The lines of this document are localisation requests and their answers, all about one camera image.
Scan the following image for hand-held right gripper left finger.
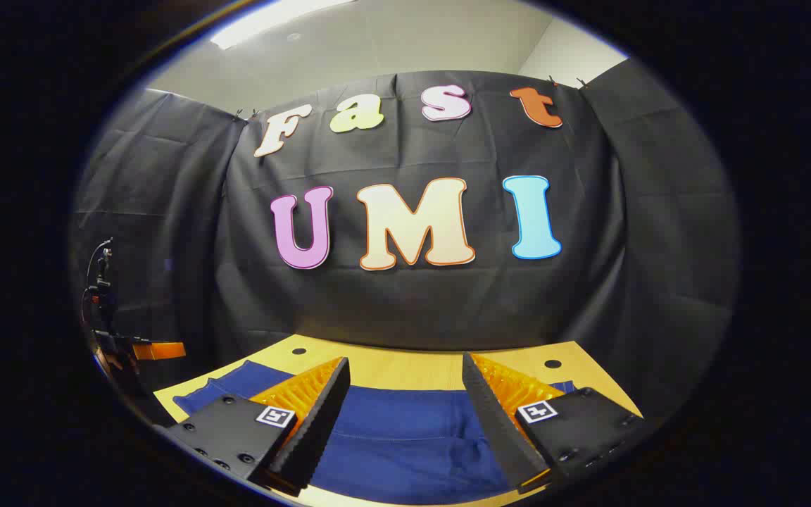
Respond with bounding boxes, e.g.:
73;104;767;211
154;356;351;497

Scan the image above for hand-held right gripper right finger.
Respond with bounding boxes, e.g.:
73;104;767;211
462;352;651;494

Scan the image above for blue jeans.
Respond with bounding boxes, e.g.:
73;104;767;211
173;359;577;506

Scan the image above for black backdrop cloth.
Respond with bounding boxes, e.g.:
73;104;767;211
71;58;741;437

